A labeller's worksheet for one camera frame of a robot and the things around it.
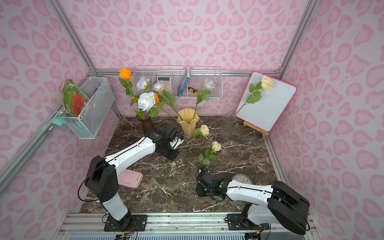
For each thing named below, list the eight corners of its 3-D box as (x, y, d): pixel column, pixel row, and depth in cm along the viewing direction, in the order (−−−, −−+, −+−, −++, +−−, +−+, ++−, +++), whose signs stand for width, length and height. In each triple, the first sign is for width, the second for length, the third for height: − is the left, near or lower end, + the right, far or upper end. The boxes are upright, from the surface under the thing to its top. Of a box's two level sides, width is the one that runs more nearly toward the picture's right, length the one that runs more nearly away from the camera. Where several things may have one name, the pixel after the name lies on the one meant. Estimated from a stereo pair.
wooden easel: (241, 126, 115) (243, 122, 112) (243, 124, 117) (244, 120, 113) (266, 138, 108) (268, 134, 105) (267, 136, 109) (269, 132, 106)
